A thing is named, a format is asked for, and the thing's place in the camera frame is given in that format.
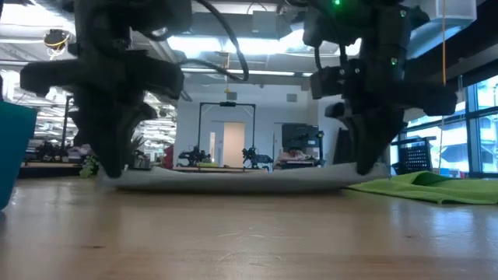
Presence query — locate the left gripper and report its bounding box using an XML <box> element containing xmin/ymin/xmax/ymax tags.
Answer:
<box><xmin>19</xmin><ymin>42</ymin><xmax>184</xmax><ymax>178</ymax></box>

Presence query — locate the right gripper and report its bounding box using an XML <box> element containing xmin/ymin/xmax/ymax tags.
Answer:
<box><xmin>324</xmin><ymin>54</ymin><xmax>458</xmax><ymax>175</ymax></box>

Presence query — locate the green microfiber towel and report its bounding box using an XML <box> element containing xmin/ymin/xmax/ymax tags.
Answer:
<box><xmin>345</xmin><ymin>170</ymin><xmax>498</xmax><ymax>206</ymax></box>

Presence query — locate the grey microfiber towel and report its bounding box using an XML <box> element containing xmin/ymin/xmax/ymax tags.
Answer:
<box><xmin>99</xmin><ymin>162</ymin><xmax>392</xmax><ymax>194</ymax></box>

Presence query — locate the black leaning panel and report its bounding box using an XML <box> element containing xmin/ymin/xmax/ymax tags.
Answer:
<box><xmin>335</xmin><ymin>127</ymin><xmax>361</xmax><ymax>164</ymax></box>

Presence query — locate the black perforated cart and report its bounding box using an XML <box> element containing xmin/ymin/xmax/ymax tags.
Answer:
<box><xmin>390</xmin><ymin>135</ymin><xmax>437</xmax><ymax>175</ymax></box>

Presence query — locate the small potted artificial plant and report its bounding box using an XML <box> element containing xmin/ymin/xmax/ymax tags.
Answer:
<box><xmin>79</xmin><ymin>134</ymin><xmax>151</xmax><ymax>179</ymax></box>

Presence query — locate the red background object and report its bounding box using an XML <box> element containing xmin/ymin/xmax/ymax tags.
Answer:
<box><xmin>162</xmin><ymin>144</ymin><xmax>175</xmax><ymax>169</ymax></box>

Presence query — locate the black background monitor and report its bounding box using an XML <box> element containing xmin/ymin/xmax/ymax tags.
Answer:
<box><xmin>281</xmin><ymin>123</ymin><xmax>321</xmax><ymax>149</ymax></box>

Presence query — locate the pink cloth pile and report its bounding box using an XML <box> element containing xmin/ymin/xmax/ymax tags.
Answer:
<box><xmin>274</xmin><ymin>149</ymin><xmax>318</xmax><ymax>164</ymax></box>

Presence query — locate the blue plastic tray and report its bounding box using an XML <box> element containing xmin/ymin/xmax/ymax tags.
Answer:
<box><xmin>0</xmin><ymin>100</ymin><xmax>39</xmax><ymax>211</ymax></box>

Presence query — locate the wooden background table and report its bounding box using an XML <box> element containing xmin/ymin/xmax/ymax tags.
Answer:
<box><xmin>173</xmin><ymin>165</ymin><xmax>269</xmax><ymax>174</ymax></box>

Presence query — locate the pale background door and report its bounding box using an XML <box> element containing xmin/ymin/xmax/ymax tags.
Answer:
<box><xmin>223</xmin><ymin>121</ymin><xmax>246</xmax><ymax>169</ymax></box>

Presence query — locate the grey ceiling unit box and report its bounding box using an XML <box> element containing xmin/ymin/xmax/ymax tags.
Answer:
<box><xmin>194</xmin><ymin>10</ymin><xmax>282</xmax><ymax>40</ymax></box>

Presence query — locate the black gantry frame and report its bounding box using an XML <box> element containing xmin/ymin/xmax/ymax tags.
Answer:
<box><xmin>61</xmin><ymin>94</ymin><xmax>77</xmax><ymax>163</ymax></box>
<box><xmin>197</xmin><ymin>101</ymin><xmax>257</xmax><ymax>170</ymax></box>

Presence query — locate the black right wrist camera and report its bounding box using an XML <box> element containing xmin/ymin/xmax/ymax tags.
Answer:
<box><xmin>310</xmin><ymin>65</ymin><xmax>351</xmax><ymax>100</ymax></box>

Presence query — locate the black aluminium table frame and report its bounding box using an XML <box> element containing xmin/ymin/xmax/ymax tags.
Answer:
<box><xmin>17</xmin><ymin>166</ymin><xmax>106</xmax><ymax>180</ymax></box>

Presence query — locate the dark window frame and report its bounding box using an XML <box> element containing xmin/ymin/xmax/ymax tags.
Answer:
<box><xmin>391</xmin><ymin>73</ymin><xmax>498</xmax><ymax>178</ymax></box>

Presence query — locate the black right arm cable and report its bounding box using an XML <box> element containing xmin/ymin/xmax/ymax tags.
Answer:
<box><xmin>313</xmin><ymin>42</ymin><xmax>349</xmax><ymax>71</ymax></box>

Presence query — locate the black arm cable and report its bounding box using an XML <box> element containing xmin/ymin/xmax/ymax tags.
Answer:
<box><xmin>313</xmin><ymin>42</ymin><xmax>349</xmax><ymax>71</ymax></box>
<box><xmin>170</xmin><ymin>0</ymin><xmax>250</xmax><ymax>82</ymax></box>

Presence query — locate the yellow ceiling cable reel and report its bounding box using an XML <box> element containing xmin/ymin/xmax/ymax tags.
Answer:
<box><xmin>42</xmin><ymin>29</ymin><xmax>71</xmax><ymax>51</ymax></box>

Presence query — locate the yellow hanging cable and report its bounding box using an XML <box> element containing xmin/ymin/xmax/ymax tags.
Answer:
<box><xmin>437</xmin><ymin>0</ymin><xmax>447</xmax><ymax>174</ymax></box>

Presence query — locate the rectangular metal ceiling duct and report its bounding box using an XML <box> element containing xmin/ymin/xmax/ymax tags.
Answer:
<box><xmin>408</xmin><ymin>0</ymin><xmax>478</xmax><ymax>59</ymax></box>

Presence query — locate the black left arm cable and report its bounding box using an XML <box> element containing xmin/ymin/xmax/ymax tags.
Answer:
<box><xmin>170</xmin><ymin>0</ymin><xmax>250</xmax><ymax>82</ymax></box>

